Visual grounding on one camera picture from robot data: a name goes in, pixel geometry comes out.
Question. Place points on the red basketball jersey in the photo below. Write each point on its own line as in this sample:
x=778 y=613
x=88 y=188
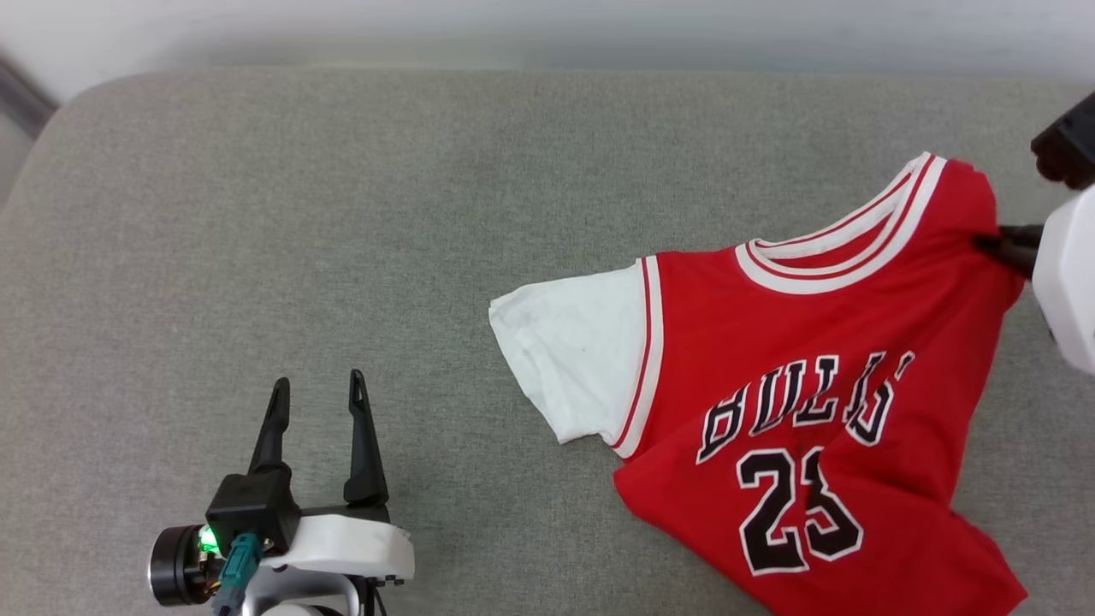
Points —
x=770 y=342

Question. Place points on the teal left camera connector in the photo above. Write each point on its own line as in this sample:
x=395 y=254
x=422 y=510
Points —
x=239 y=565

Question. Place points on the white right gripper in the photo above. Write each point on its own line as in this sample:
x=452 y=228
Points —
x=1069 y=274

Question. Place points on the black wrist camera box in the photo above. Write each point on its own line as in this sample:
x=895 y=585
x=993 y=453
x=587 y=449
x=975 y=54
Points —
x=252 y=509
x=1069 y=145

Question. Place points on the grey fabric sofa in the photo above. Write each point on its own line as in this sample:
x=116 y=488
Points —
x=342 y=257

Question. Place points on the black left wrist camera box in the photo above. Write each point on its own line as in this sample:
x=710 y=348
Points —
x=252 y=509

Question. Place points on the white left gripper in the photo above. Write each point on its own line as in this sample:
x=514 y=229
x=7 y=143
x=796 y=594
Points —
x=342 y=543

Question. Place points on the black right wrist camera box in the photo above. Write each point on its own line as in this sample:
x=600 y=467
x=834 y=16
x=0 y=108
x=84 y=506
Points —
x=1069 y=145

